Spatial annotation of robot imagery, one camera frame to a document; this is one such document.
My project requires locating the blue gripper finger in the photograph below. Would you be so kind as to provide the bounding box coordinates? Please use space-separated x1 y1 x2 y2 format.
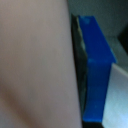
70 13 117 123

